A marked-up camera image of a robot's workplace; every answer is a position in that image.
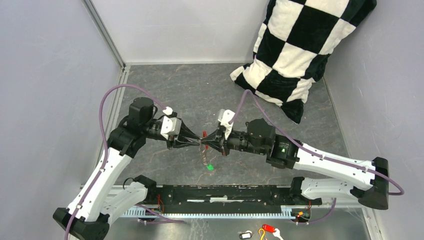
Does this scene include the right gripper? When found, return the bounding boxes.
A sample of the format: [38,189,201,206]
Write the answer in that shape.
[201,125,266,156]

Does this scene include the red key tag with keyring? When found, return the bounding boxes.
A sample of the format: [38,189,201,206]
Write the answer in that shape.
[199,143,208,166]

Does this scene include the green key tag with key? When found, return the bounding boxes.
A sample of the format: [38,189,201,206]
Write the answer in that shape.
[206,163,215,171]

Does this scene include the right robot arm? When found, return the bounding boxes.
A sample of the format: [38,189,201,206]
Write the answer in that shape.
[201,118,389,210]

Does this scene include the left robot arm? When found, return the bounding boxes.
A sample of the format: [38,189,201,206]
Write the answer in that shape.
[53,97,201,240]

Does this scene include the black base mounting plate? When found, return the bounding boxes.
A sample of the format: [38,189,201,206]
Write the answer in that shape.
[140,185,323,214]

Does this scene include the yellow carabiner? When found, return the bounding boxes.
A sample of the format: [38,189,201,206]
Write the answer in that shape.
[258,228,267,240]

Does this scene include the red key tag bottom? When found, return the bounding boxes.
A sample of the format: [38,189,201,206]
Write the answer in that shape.
[261,224,276,233]

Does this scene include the black white checkered blanket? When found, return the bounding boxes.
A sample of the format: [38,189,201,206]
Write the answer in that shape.
[230,0,377,124]

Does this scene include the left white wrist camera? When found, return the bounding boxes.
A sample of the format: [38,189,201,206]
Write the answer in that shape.
[160,106,182,140]

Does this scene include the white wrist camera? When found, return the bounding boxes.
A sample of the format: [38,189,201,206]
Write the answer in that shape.
[160,106,182,140]
[218,109,235,140]

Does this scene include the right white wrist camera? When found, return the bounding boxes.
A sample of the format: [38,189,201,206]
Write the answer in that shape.
[218,109,235,140]

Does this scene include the white slotted cable duct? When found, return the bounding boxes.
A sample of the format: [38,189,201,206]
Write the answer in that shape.
[121,206,295,220]

